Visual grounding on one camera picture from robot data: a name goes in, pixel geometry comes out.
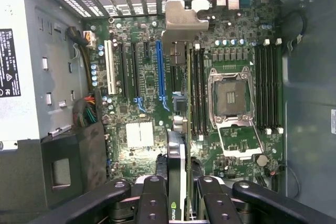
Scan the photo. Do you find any silver coin battery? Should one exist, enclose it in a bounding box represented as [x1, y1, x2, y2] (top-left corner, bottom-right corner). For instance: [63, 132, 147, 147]
[256, 154, 268, 167]

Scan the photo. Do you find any silver chipset heat sink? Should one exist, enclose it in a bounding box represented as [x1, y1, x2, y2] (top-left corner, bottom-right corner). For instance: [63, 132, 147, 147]
[125, 122, 155, 147]

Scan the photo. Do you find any black plastic air shroud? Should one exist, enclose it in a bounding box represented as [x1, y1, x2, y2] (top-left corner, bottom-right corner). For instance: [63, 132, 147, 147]
[40, 123, 107, 196]

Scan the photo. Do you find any CPU socket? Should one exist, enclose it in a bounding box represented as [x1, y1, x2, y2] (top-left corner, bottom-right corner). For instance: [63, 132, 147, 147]
[208, 66, 257, 128]

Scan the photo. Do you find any RAM slot with white latches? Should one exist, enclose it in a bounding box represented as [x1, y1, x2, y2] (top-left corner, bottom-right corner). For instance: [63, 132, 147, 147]
[193, 42, 205, 141]
[273, 38, 284, 133]
[261, 39, 271, 134]

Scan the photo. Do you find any green motherboard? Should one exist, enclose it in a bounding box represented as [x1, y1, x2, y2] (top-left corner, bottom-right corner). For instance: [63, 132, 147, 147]
[81, 0, 284, 198]

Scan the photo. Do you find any long black expansion slot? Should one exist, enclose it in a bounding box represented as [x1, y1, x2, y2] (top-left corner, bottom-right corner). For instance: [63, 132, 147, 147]
[117, 42, 130, 99]
[130, 41, 145, 112]
[170, 63, 182, 92]

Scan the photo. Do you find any open dark PC case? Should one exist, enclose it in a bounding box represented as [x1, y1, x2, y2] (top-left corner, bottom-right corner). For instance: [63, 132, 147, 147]
[0, 0, 336, 224]

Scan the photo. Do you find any white PCI expansion slot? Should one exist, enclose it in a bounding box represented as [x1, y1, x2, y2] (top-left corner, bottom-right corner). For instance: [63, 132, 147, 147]
[103, 39, 118, 95]

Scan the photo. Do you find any small white barcode sticker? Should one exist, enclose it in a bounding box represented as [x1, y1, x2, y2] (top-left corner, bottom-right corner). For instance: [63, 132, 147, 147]
[329, 108, 336, 137]

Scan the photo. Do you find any short black expansion slot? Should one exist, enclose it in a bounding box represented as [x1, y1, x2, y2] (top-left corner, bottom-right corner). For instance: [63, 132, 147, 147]
[142, 41, 151, 59]

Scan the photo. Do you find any white power connector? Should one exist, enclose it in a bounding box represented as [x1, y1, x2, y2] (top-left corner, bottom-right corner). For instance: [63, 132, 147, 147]
[83, 30, 97, 49]

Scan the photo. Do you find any gray power supply unit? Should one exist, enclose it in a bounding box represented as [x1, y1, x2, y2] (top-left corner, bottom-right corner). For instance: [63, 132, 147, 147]
[0, 0, 89, 151]

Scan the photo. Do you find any coloured power wire bundle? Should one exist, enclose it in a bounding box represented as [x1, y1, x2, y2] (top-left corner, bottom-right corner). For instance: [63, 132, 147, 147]
[73, 94, 102, 129]

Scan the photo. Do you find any black sleeved power cable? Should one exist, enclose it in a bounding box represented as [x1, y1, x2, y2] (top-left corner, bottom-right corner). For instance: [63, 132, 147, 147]
[65, 26, 93, 92]

